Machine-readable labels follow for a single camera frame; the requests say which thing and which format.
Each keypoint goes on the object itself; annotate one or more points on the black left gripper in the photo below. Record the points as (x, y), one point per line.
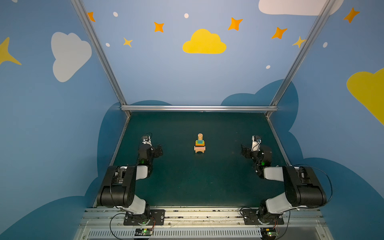
(154, 150)

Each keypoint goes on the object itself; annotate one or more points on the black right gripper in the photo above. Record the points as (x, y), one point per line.
(249, 152)

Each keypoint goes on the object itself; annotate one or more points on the pink wood block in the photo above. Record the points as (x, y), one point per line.
(204, 148)

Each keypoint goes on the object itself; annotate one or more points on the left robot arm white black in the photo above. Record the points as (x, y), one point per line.
(119, 186)

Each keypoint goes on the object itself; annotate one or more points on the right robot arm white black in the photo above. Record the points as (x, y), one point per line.
(302, 188)

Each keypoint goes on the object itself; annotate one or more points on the left green circuit board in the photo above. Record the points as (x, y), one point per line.
(143, 233)

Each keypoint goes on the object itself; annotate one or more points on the green circuit board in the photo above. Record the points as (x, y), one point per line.
(143, 233)
(268, 234)

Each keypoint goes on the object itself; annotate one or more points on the right green circuit board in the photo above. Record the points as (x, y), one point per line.
(268, 234)

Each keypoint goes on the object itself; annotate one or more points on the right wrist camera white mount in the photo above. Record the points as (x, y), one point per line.
(256, 143)

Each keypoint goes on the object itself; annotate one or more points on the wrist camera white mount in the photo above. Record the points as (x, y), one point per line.
(147, 140)
(256, 143)

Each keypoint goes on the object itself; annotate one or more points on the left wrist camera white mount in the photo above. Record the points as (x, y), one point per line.
(147, 140)

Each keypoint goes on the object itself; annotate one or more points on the right side floor rail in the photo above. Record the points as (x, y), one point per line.
(282, 150)

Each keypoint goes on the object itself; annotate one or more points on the floor rail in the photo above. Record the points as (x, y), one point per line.
(282, 150)
(111, 131)

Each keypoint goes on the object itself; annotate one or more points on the left side floor rail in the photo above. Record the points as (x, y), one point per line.
(111, 131)

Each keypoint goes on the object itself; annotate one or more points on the back horizontal aluminium rail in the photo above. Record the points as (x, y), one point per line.
(199, 108)

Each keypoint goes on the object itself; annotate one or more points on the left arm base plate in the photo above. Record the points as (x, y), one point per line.
(156, 216)

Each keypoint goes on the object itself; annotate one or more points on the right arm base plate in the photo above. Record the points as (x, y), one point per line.
(251, 217)

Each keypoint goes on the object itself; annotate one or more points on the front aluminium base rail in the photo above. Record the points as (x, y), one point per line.
(201, 223)

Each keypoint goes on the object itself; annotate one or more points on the left corner aluminium post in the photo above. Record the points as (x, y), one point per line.
(88, 26)

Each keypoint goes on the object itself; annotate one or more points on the corner aluminium post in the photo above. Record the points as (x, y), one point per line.
(88, 26)
(304, 50)

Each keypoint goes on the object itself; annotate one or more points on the right corner aluminium post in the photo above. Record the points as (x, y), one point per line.
(304, 50)

